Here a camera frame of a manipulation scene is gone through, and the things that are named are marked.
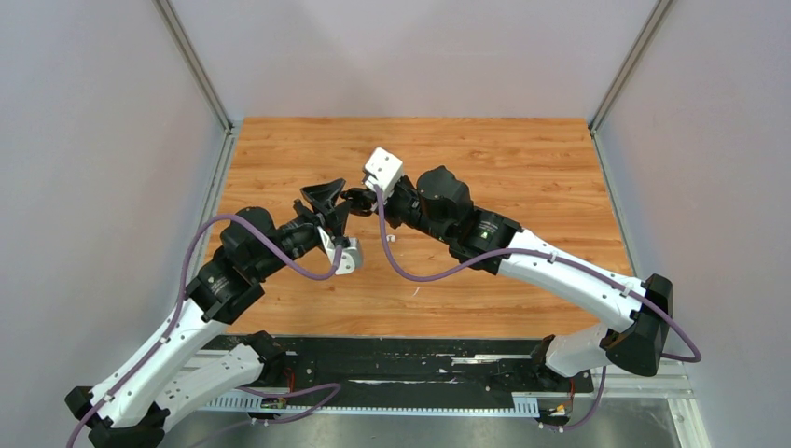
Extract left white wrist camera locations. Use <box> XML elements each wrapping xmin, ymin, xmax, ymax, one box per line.
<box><xmin>318</xmin><ymin>228</ymin><xmax>364</xmax><ymax>275</ymax></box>

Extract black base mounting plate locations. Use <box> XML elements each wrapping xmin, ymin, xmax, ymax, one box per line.
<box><xmin>252</xmin><ymin>336</ymin><xmax>594</xmax><ymax>400</ymax></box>

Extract aluminium frame post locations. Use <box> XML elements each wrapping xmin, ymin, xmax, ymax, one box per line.
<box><xmin>152</xmin><ymin>0</ymin><xmax>234</xmax><ymax>134</ymax></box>
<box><xmin>588</xmin><ymin>0</ymin><xmax>675</xmax><ymax>136</ymax></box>

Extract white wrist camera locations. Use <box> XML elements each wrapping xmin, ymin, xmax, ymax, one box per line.
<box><xmin>318</xmin><ymin>228</ymin><xmax>364</xmax><ymax>275</ymax></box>
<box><xmin>362</xmin><ymin>147</ymin><xmax>404</xmax><ymax>198</ymax></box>

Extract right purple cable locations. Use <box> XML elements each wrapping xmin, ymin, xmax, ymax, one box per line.
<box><xmin>374</xmin><ymin>185</ymin><xmax>703</xmax><ymax>433</ymax></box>

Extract right aluminium frame post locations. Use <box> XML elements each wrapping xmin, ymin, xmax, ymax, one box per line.
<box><xmin>588</xmin><ymin>0</ymin><xmax>675</xmax><ymax>136</ymax></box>

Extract black earbud charging case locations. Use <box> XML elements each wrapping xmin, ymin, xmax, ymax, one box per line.
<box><xmin>340</xmin><ymin>188</ymin><xmax>377</xmax><ymax>217</ymax></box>

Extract purple cable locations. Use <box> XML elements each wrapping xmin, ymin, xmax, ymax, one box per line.
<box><xmin>64</xmin><ymin>214</ymin><xmax>344</xmax><ymax>448</ymax></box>
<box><xmin>374</xmin><ymin>185</ymin><xmax>703</xmax><ymax>433</ymax></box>

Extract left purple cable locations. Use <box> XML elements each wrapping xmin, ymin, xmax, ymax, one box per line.
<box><xmin>64</xmin><ymin>214</ymin><xmax>344</xmax><ymax>448</ymax></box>

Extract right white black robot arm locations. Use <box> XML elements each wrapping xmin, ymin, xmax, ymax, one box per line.
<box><xmin>341</xmin><ymin>165</ymin><xmax>673</xmax><ymax>390</ymax></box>

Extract grey slotted cable duct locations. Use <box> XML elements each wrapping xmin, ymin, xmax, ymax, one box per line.
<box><xmin>202</xmin><ymin>385</ymin><xmax>540</xmax><ymax>418</ymax></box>

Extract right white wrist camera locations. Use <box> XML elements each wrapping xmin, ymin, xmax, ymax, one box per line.
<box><xmin>362</xmin><ymin>147</ymin><xmax>404</xmax><ymax>198</ymax></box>

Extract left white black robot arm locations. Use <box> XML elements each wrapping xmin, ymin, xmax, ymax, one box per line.
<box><xmin>65</xmin><ymin>179</ymin><xmax>356</xmax><ymax>447</ymax></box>

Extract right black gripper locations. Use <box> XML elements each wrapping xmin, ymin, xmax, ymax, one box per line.
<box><xmin>364</xmin><ymin>176</ymin><xmax>452</xmax><ymax>245</ymax></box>

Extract left aluminium frame post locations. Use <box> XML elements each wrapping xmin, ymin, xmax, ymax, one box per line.
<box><xmin>152</xmin><ymin>0</ymin><xmax>234</xmax><ymax>134</ymax></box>

